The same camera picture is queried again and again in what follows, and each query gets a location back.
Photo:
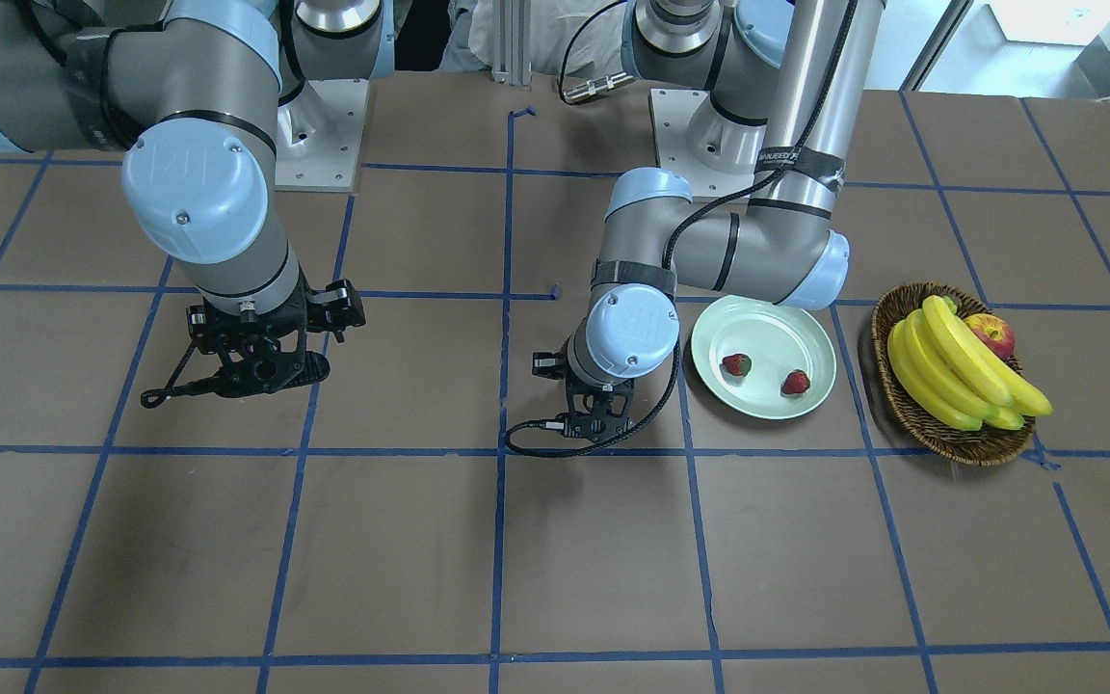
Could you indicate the light green plate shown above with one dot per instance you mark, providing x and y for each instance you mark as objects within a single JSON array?
[{"x": 779, "y": 340}]

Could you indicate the red strawberry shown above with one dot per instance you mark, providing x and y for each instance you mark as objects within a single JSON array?
[
  {"x": 737, "y": 365},
  {"x": 796, "y": 383}
]

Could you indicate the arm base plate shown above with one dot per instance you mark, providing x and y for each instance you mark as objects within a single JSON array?
[
  {"x": 697, "y": 140},
  {"x": 319, "y": 137}
]

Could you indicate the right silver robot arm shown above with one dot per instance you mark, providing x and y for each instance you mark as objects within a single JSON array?
[{"x": 193, "y": 101}]

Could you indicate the red yellow apple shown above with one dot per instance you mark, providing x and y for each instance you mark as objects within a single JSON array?
[{"x": 993, "y": 332}]

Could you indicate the aluminium frame post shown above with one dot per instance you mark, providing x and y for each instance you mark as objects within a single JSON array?
[{"x": 510, "y": 42}]

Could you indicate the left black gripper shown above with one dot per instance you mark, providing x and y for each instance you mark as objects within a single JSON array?
[{"x": 546, "y": 363}]

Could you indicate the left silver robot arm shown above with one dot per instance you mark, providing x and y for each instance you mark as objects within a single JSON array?
[{"x": 741, "y": 200}]

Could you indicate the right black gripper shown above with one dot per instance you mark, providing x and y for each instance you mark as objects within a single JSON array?
[{"x": 340, "y": 306}]

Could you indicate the woven wicker basket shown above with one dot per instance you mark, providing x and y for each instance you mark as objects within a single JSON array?
[{"x": 987, "y": 447}]

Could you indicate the yellow banana bunch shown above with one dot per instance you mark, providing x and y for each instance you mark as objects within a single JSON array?
[{"x": 953, "y": 377}]

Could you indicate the person in white shirt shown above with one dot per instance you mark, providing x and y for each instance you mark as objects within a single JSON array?
[{"x": 596, "y": 52}]

